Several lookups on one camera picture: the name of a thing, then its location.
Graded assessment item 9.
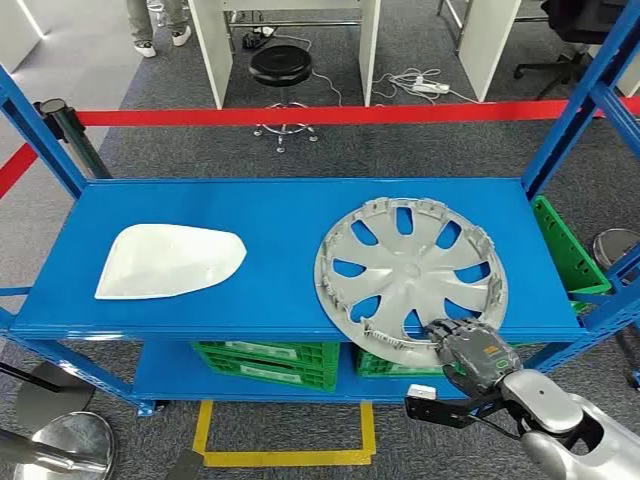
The black round stool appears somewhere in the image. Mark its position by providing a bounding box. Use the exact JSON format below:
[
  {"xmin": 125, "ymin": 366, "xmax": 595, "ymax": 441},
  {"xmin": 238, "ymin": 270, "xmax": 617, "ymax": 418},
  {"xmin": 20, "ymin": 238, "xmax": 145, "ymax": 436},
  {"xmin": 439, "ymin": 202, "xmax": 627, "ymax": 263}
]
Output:
[{"xmin": 248, "ymin": 44, "xmax": 319, "ymax": 155}]

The white display block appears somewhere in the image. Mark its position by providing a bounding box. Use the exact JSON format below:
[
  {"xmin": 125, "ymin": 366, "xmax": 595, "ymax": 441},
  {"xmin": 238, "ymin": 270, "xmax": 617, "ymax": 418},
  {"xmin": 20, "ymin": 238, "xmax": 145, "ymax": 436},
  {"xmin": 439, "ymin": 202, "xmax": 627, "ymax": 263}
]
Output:
[{"xmin": 0, "ymin": 0, "xmax": 44, "ymax": 74}]

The chrome stanchion base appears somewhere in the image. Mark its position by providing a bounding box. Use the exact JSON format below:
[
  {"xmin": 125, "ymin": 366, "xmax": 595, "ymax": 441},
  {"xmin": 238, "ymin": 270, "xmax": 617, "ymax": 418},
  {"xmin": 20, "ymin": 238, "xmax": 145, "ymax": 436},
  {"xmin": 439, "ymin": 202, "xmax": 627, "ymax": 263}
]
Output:
[{"xmin": 592, "ymin": 228, "xmax": 640, "ymax": 274}]

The grey wheel hubcap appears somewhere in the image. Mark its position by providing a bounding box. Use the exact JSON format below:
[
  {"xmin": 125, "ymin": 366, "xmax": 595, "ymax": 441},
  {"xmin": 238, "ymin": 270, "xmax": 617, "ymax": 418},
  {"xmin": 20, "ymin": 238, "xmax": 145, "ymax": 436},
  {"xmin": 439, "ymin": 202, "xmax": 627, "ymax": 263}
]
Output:
[{"xmin": 313, "ymin": 196, "xmax": 509, "ymax": 369}]

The dark robot body part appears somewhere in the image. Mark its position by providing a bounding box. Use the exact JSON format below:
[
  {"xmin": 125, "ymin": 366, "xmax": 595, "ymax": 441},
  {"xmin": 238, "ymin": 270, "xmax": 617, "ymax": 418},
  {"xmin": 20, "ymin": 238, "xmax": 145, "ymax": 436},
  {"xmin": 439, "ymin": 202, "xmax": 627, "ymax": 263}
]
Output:
[{"xmin": 165, "ymin": 450, "xmax": 206, "ymax": 480}]

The chrome base barrier stanchion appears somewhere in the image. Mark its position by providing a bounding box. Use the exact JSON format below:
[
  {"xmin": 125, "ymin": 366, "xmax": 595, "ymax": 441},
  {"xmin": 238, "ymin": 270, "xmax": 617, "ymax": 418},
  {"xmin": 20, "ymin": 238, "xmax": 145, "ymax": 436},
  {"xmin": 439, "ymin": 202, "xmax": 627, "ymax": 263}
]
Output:
[{"xmin": 0, "ymin": 410, "xmax": 116, "ymax": 480}]

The white plastic cover part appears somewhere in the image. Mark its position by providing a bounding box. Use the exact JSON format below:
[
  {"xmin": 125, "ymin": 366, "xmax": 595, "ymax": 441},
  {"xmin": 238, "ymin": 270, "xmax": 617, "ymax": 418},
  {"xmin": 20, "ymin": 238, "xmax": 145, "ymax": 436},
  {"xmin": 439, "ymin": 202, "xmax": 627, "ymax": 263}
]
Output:
[{"xmin": 94, "ymin": 223, "xmax": 248, "ymax": 301}]

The person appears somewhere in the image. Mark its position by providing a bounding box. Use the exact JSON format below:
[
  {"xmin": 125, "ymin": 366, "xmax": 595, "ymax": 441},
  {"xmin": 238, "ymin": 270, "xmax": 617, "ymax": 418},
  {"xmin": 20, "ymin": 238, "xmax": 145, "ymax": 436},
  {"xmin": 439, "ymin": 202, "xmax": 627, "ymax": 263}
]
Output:
[{"xmin": 125, "ymin": 0, "xmax": 192, "ymax": 59}]

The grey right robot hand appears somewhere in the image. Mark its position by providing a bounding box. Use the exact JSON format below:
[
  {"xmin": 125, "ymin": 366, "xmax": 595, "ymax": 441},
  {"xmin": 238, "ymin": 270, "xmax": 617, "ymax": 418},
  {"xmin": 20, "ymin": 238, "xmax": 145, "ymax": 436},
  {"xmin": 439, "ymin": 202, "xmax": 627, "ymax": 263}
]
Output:
[{"xmin": 425, "ymin": 316, "xmax": 524, "ymax": 399}]

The black power adapter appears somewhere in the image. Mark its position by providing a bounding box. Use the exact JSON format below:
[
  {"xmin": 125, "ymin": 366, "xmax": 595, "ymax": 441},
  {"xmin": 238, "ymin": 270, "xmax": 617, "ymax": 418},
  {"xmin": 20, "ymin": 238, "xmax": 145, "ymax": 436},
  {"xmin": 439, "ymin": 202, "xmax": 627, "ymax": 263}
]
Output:
[{"xmin": 242, "ymin": 26, "xmax": 276, "ymax": 51}]

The green plastic crate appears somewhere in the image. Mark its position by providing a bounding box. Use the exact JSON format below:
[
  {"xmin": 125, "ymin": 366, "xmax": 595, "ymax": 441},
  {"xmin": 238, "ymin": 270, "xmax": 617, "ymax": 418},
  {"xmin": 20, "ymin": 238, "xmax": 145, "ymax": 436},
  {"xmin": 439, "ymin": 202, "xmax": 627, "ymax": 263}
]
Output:
[
  {"xmin": 192, "ymin": 341, "xmax": 341, "ymax": 372},
  {"xmin": 198, "ymin": 354, "xmax": 340, "ymax": 393},
  {"xmin": 531, "ymin": 195, "xmax": 614, "ymax": 316},
  {"xmin": 355, "ymin": 357, "xmax": 444, "ymax": 379},
  {"xmin": 355, "ymin": 345, "xmax": 401, "ymax": 364}
]

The white cable bundle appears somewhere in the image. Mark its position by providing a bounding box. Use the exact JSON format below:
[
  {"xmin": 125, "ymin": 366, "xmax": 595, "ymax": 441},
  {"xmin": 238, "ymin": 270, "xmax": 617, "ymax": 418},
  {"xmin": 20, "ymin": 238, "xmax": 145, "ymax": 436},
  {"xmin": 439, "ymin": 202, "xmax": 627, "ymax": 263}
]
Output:
[{"xmin": 372, "ymin": 66, "xmax": 478, "ymax": 107}]

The white power strip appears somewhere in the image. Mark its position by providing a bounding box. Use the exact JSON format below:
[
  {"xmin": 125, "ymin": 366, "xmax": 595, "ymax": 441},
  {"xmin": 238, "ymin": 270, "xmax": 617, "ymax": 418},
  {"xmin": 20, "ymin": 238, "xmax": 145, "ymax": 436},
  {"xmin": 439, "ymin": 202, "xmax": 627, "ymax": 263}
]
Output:
[{"xmin": 412, "ymin": 76, "xmax": 451, "ymax": 95}]

